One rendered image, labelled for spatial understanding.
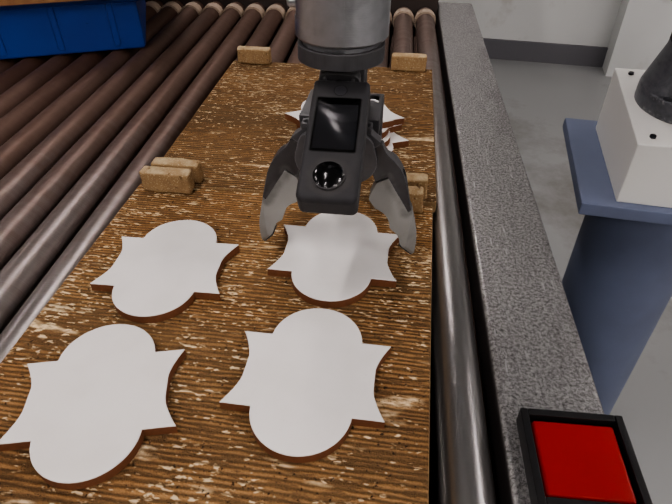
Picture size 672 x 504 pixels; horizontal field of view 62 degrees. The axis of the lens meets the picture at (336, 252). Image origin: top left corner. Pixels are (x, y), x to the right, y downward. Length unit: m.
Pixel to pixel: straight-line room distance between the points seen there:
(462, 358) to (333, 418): 0.14
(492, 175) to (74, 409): 0.55
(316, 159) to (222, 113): 0.45
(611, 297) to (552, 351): 0.49
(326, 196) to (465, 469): 0.22
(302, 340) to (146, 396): 0.13
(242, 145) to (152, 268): 0.27
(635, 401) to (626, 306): 0.80
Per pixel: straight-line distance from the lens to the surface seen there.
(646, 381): 1.86
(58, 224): 0.71
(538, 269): 0.61
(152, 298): 0.53
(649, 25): 3.82
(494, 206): 0.70
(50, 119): 0.98
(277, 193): 0.52
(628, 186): 0.84
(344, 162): 0.42
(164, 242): 0.59
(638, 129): 0.84
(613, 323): 1.05
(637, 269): 0.98
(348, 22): 0.44
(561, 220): 2.38
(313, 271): 0.53
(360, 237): 0.57
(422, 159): 0.73
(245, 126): 0.81
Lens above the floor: 1.29
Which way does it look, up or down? 39 degrees down
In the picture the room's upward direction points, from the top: straight up
